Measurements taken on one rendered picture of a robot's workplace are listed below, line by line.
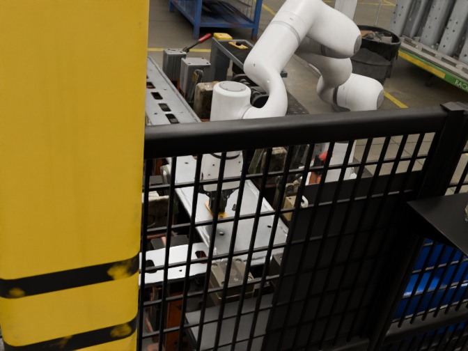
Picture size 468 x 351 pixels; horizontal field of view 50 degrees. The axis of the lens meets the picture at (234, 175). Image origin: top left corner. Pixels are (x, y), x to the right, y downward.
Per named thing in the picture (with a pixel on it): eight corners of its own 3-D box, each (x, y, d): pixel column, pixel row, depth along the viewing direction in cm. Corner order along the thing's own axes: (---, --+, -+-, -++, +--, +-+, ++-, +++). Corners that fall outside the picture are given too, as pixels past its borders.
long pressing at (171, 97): (102, 58, 216) (102, 54, 215) (152, 57, 225) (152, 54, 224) (219, 274, 112) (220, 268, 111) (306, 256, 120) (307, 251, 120)
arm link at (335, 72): (358, 115, 179) (317, 104, 187) (370, 85, 180) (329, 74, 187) (323, 50, 135) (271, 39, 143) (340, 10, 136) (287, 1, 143)
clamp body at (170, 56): (155, 122, 235) (159, 47, 216) (178, 121, 239) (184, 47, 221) (161, 131, 228) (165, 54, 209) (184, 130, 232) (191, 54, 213)
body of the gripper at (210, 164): (238, 137, 124) (232, 176, 130) (199, 141, 120) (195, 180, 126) (251, 152, 118) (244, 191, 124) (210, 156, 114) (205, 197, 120)
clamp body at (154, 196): (122, 286, 144) (123, 185, 126) (161, 278, 149) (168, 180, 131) (129, 309, 137) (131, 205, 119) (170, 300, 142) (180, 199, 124)
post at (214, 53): (200, 130, 234) (210, 37, 211) (216, 129, 237) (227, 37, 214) (206, 138, 228) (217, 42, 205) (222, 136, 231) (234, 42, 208)
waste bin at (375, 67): (314, 99, 473) (331, 22, 435) (362, 99, 491) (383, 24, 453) (340, 123, 434) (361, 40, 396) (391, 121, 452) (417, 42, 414)
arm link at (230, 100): (253, 140, 119) (221, 127, 123) (261, 88, 112) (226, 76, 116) (235, 152, 113) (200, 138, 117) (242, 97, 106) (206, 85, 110)
